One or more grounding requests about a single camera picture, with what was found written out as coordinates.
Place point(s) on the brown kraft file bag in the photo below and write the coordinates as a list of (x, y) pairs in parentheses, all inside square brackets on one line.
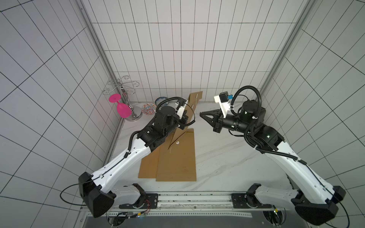
[(149, 165), (177, 164)]

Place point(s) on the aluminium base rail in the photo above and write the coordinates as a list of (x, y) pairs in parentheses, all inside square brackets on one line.
[(193, 204)]

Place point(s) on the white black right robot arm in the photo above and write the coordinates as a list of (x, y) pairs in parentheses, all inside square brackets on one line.
[(315, 200)]

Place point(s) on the blue white patterned bowl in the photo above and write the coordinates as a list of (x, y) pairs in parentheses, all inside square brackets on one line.
[(160, 100)]

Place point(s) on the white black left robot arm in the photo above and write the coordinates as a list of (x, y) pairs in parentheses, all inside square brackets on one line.
[(98, 190)]

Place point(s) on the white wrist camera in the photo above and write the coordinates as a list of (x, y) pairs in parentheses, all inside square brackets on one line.
[(223, 99), (181, 105)]

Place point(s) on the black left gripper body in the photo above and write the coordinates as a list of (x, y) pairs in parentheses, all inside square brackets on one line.
[(184, 119)]

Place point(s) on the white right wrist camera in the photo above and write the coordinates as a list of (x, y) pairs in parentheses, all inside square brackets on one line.
[(223, 99)]

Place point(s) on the silver wire glass rack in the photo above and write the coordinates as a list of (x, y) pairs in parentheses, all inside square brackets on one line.
[(125, 89)]

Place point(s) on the red blue patterned bowl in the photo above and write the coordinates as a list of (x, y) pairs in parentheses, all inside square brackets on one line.
[(149, 109)]

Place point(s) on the brown kraft file bags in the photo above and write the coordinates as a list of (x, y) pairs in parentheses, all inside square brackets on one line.
[(181, 136)]

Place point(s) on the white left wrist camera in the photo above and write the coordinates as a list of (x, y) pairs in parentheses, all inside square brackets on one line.
[(181, 105)]

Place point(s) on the pink plastic wine glass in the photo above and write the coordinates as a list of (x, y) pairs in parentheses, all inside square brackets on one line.
[(123, 109)]

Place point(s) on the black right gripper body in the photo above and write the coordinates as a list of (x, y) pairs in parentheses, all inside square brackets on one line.
[(218, 123)]

